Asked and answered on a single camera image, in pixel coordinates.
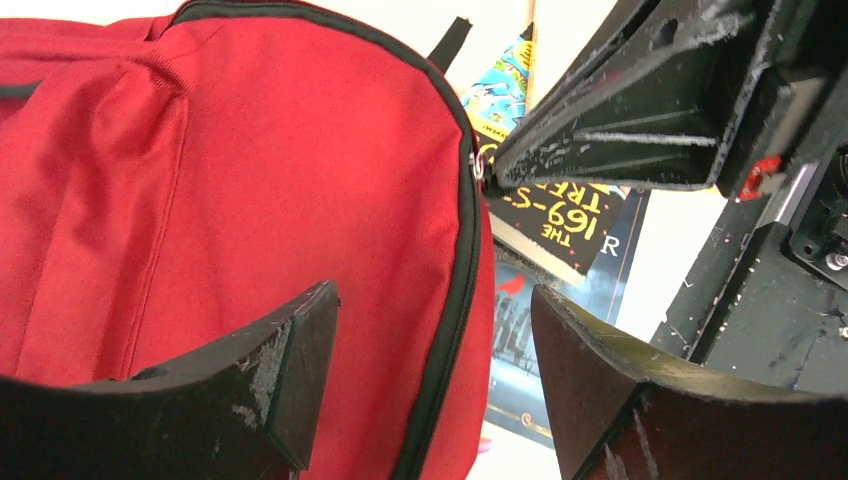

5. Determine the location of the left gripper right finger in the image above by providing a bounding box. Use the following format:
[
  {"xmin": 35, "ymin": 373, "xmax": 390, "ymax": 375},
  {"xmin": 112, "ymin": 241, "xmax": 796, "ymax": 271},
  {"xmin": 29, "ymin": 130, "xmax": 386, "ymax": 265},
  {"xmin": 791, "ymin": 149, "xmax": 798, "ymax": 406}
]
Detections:
[{"xmin": 541, "ymin": 291, "xmax": 847, "ymax": 479}]

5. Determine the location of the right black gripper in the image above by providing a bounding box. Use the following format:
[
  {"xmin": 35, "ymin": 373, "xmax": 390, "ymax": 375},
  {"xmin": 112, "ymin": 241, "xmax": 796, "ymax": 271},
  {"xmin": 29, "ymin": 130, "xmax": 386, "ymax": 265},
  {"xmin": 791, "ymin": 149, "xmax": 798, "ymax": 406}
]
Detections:
[{"xmin": 493, "ymin": 1, "xmax": 847, "ymax": 199}]

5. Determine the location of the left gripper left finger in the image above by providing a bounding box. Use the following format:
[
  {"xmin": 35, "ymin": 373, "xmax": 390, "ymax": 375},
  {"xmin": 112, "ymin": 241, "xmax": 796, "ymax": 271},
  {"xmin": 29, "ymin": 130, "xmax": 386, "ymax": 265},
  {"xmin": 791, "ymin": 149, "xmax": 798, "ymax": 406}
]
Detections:
[{"xmin": 1, "ymin": 281, "xmax": 340, "ymax": 479}]

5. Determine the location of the colourful treehouse paperback book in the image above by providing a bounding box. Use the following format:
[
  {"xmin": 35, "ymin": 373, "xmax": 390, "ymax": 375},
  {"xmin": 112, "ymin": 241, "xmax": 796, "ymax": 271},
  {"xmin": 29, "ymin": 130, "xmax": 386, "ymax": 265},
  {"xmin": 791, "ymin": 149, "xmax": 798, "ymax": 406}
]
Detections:
[{"xmin": 461, "ymin": 25, "xmax": 629, "ymax": 286}]

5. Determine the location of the red backpack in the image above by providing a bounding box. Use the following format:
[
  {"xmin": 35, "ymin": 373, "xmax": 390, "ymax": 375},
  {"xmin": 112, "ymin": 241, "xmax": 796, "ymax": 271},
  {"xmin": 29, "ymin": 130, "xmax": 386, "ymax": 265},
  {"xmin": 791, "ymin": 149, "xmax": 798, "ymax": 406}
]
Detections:
[{"xmin": 1, "ymin": 1, "xmax": 494, "ymax": 479}]

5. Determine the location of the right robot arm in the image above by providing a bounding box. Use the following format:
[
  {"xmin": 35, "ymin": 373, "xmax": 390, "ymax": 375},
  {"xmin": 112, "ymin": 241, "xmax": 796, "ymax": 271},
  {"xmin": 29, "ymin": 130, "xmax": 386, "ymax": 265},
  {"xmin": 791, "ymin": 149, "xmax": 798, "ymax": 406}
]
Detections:
[{"xmin": 484, "ymin": 1, "xmax": 847, "ymax": 287}]

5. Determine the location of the dark blue hardcover book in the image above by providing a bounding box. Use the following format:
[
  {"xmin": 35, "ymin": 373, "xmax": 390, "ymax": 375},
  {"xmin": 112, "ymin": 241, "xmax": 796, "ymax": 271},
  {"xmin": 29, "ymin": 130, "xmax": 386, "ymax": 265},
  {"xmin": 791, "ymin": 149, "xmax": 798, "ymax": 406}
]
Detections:
[{"xmin": 485, "ymin": 190, "xmax": 650, "ymax": 448}]

